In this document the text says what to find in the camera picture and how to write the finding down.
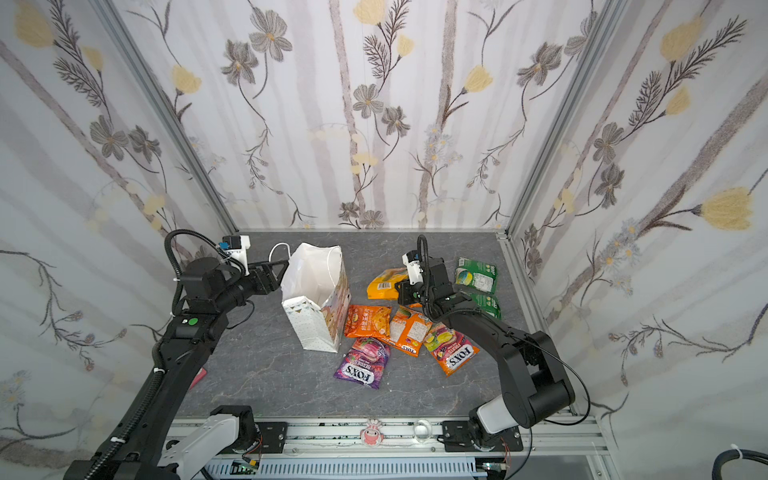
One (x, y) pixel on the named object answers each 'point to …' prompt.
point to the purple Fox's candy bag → (365, 362)
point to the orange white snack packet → (408, 330)
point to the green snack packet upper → (477, 275)
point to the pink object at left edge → (200, 375)
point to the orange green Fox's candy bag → (452, 349)
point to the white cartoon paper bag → (316, 295)
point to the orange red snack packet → (363, 321)
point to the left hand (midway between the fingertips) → (274, 254)
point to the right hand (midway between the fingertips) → (391, 277)
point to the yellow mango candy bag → (383, 285)
